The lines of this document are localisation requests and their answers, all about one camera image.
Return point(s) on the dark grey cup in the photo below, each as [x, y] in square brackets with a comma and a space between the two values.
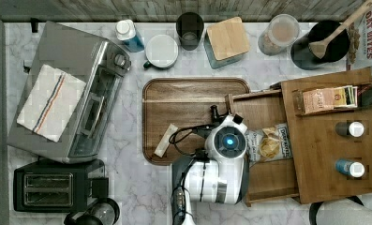
[189, 27]

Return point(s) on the striped dish towel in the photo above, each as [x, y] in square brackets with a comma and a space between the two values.
[51, 103]

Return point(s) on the blue spice shaker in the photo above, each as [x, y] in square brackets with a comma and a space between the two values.
[350, 168]

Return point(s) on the teal box wooden lid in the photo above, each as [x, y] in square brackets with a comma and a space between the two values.
[226, 42]

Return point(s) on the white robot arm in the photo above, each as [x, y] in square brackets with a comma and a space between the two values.
[215, 173]

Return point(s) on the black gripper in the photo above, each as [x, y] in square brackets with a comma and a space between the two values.
[216, 117]

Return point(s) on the blue bottle white cap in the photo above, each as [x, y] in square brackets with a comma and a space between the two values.
[129, 36]

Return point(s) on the chip bag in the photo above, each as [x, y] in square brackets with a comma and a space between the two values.
[269, 144]

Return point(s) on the grey spice shaker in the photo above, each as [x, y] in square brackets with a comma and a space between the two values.
[355, 129]

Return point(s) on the black pot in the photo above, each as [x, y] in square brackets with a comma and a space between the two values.
[303, 58]

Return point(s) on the wooden drawer cabinet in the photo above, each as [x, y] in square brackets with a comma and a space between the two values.
[316, 147]

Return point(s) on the cereal box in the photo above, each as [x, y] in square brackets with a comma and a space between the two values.
[360, 51]

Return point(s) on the wooden serving tray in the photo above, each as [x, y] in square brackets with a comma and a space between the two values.
[183, 103]

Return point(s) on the black box in caddy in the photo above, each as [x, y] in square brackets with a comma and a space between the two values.
[366, 97]

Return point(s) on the white lidded mug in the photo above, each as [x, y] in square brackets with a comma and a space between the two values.
[161, 52]

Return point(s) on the glass blender jar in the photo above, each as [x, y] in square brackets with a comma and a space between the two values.
[105, 211]

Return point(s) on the silver toaster oven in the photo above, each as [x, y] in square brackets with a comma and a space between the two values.
[95, 60]

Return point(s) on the wooden spoon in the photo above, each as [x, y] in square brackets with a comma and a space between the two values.
[319, 48]

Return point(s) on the small paper packet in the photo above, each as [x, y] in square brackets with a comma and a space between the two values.
[164, 142]

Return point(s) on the clear plastic snack container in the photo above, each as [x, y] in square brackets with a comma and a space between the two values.
[281, 32]

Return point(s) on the black toaster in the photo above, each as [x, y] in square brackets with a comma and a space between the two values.
[46, 186]

